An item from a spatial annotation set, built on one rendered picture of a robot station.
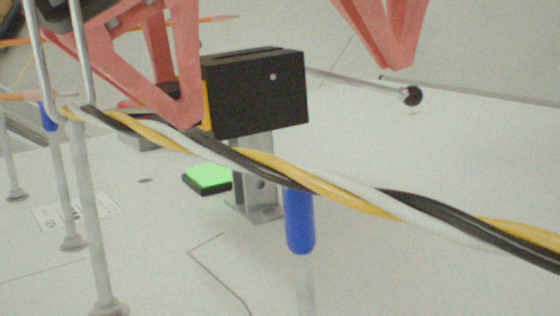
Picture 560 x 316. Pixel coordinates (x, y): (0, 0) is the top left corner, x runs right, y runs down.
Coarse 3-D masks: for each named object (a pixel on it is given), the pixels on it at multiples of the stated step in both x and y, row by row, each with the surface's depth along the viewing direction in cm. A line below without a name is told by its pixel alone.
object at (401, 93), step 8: (312, 72) 38; (320, 72) 38; (328, 72) 39; (328, 80) 39; (336, 80) 39; (344, 80) 39; (352, 80) 39; (360, 80) 40; (368, 88) 40; (376, 88) 40; (384, 88) 40; (392, 88) 41; (400, 88) 41; (400, 96) 41
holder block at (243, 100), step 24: (264, 48) 38; (288, 48) 37; (216, 72) 34; (240, 72) 34; (264, 72) 35; (288, 72) 35; (216, 96) 34; (240, 96) 34; (264, 96) 35; (288, 96) 36; (216, 120) 34; (240, 120) 35; (264, 120) 35; (288, 120) 36
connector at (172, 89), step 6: (156, 84) 36; (162, 84) 35; (168, 84) 35; (174, 84) 35; (162, 90) 34; (168, 90) 34; (174, 90) 33; (180, 90) 33; (174, 96) 33; (180, 96) 33; (156, 114) 35; (156, 120) 35; (162, 120) 34; (192, 126) 34
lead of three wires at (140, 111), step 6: (60, 108) 27; (66, 108) 27; (120, 108) 33; (126, 108) 34; (132, 108) 34; (138, 108) 34; (144, 108) 34; (66, 114) 26; (72, 114) 25; (132, 114) 34; (138, 114) 34; (144, 114) 34; (150, 114) 35
